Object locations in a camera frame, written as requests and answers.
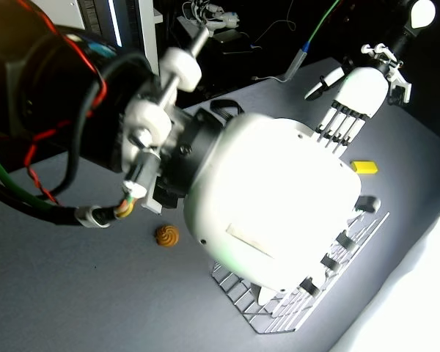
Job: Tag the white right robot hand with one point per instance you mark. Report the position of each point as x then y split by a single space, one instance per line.
271 205

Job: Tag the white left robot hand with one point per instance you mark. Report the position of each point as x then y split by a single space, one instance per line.
363 88

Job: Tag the grey adapter with blue plug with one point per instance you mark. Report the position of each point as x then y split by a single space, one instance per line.
297 62

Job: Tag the yellow rectangular block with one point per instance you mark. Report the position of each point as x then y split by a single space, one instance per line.
364 167

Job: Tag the orange swirl cookie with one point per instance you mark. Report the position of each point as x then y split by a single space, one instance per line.
167 236

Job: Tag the black device box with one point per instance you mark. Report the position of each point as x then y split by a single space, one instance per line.
229 36

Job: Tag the white gadget pile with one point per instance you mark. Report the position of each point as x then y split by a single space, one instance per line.
220 18

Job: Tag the white robot torso column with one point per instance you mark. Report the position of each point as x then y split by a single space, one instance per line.
148 29

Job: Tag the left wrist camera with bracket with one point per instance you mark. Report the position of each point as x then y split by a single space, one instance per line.
401 88

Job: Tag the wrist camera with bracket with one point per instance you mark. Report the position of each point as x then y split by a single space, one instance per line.
179 67
401 88

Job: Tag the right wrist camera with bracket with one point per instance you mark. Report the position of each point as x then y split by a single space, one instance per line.
179 67

